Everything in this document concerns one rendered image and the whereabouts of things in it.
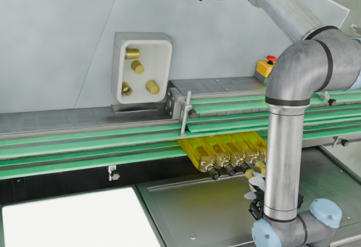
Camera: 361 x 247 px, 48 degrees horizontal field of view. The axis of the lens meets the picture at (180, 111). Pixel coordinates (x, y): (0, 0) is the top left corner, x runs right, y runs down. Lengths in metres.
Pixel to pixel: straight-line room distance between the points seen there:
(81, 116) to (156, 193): 0.36
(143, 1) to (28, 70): 0.43
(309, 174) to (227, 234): 0.58
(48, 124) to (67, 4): 0.38
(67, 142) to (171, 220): 0.40
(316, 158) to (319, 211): 0.85
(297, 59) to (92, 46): 0.72
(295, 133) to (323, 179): 0.87
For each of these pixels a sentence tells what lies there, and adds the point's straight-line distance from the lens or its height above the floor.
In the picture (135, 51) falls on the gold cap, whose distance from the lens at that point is 1.36.
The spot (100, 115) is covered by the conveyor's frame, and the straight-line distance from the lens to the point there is 1.41.
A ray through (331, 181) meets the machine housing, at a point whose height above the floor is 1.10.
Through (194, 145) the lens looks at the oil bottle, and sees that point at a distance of 1.38.
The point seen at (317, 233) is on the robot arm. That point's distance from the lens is 1.05.
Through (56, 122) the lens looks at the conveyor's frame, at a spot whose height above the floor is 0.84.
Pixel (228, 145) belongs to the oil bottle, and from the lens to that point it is 1.41.
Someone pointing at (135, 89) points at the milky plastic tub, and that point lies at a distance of 1.45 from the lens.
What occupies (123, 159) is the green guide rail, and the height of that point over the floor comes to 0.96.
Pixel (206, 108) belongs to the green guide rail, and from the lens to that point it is 1.38.
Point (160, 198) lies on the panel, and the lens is 1.37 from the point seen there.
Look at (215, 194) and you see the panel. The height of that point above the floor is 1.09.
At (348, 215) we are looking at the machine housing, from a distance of 1.63.
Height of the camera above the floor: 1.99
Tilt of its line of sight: 51 degrees down
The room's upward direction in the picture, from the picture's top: 141 degrees clockwise
